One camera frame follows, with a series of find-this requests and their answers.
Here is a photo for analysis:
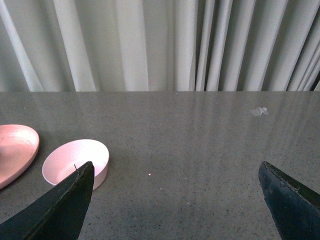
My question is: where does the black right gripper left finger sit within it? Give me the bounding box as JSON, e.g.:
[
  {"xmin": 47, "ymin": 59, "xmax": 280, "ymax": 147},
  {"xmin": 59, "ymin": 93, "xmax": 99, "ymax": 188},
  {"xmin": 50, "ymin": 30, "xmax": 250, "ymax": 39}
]
[{"xmin": 0, "ymin": 161, "xmax": 95, "ymax": 240}]

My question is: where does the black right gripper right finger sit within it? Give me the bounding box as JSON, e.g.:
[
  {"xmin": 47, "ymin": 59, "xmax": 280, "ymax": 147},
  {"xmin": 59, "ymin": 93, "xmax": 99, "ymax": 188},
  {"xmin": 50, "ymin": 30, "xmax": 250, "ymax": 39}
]
[{"xmin": 258, "ymin": 161, "xmax": 320, "ymax": 240}]

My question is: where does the light pink bowl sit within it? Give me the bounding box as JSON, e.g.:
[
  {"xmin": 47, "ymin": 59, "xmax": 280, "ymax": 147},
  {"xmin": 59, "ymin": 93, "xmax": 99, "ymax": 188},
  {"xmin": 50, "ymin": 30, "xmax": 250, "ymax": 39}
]
[{"xmin": 42, "ymin": 139, "xmax": 110, "ymax": 190}]

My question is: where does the pink plate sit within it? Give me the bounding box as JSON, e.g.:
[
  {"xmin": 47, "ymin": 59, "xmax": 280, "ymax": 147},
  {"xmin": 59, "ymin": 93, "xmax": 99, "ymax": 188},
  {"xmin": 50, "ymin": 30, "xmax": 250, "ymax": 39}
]
[{"xmin": 0, "ymin": 124, "xmax": 40, "ymax": 189}]

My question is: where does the crumpled clear tape piece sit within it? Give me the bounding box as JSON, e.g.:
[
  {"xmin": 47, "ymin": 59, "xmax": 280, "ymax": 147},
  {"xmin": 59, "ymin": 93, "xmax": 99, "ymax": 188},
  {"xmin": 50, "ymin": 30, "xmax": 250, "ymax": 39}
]
[{"xmin": 250, "ymin": 107, "xmax": 269, "ymax": 117}]

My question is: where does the white curtain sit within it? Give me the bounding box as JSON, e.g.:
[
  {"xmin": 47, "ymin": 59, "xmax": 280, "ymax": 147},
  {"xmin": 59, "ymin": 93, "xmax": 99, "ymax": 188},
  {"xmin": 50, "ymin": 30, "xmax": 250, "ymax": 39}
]
[{"xmin": 0, "ymin": 0, "xmax": 320, "ymax": 92}]

